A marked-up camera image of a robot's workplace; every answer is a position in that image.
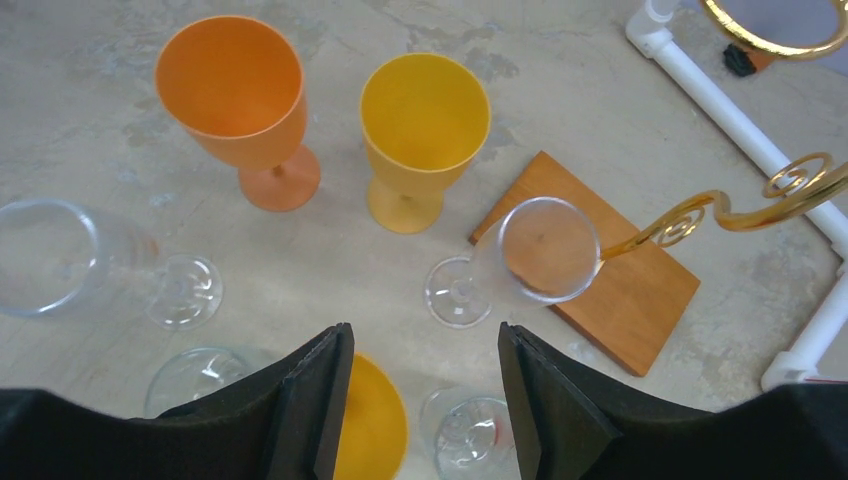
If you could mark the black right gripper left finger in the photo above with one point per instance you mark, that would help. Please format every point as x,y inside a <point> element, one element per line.
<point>281,422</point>

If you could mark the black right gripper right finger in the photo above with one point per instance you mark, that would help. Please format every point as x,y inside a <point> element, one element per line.
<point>572,422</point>

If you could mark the gold rack with wooden base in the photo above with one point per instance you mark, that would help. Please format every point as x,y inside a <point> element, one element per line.
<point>636,299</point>

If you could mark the clear tall flute glass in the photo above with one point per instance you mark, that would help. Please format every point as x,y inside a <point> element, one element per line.
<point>544,251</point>

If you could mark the clear wine glass left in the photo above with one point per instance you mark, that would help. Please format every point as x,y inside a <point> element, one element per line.
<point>61,260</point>

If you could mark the yellow plastic goblet near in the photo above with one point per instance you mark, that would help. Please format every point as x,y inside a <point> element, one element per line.
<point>374,435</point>

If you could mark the yellow plastic goblet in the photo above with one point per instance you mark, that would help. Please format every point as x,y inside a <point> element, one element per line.
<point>424,118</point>
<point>374,435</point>

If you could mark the clear short glass right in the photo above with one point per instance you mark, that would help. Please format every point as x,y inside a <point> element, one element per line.
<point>467,434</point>

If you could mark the clear short glass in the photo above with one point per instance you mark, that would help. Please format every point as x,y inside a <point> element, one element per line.
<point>198,372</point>
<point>467,434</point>

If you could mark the clear short glass left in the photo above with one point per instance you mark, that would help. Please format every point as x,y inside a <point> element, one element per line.
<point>198,372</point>

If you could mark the yellow plastic goblet far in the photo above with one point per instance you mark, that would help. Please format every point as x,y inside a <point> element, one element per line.
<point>424,118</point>

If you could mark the orange plastic goblet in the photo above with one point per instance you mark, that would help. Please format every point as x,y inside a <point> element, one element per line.
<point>237,86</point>

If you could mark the small black orange object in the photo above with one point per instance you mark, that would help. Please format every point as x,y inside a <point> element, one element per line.
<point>743,62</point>

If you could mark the white pvc pipe frame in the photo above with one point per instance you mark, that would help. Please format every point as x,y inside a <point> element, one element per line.
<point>647,31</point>

